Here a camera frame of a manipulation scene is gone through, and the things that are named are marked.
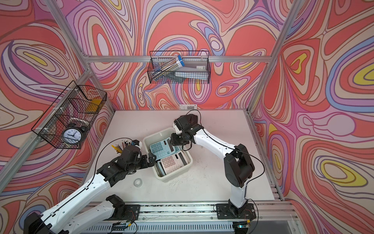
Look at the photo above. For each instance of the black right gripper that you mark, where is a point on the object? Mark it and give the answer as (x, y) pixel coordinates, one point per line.
(174, 141)

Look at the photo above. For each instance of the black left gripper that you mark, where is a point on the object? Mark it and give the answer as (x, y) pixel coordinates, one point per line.
(145, 163)

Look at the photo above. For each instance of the white plastic storage box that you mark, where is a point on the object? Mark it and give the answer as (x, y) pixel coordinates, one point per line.
(157, 168)

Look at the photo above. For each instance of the white pink-keyed calculator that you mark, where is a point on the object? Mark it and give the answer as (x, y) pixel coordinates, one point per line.
(173, 162)

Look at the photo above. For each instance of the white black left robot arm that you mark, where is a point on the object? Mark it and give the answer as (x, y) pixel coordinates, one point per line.
(67, 217)

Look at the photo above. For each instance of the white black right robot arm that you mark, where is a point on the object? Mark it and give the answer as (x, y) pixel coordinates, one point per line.
(238, 165)

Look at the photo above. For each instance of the clear tape roll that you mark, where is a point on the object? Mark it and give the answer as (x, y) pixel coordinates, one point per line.
(138, 182)

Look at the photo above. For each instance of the white barcode label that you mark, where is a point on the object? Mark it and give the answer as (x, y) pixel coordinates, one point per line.
(188, 106)

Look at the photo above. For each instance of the grey stapler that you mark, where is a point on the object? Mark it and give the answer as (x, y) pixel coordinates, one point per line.
(192, 73)

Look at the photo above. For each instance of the pencil tube blue cap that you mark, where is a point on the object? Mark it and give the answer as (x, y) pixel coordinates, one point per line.
(162, 68)

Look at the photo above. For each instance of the yellow sticky notes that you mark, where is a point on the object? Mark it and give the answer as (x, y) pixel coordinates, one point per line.
(93, 106)

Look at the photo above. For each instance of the black alarm clock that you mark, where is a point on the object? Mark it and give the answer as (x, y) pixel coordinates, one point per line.
(74, 134)

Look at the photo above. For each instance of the black wire basket back wall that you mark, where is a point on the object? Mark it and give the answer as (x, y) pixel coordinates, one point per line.
(192, 58)

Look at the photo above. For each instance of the black wire basket wall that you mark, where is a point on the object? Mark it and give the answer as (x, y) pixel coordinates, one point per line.
(192, 58)
(68, 107)

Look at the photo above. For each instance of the black wire basket left wall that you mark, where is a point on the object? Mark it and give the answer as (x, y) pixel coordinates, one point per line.
(68, 107)

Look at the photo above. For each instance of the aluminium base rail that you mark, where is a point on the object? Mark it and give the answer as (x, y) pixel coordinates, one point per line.
(184, 218)

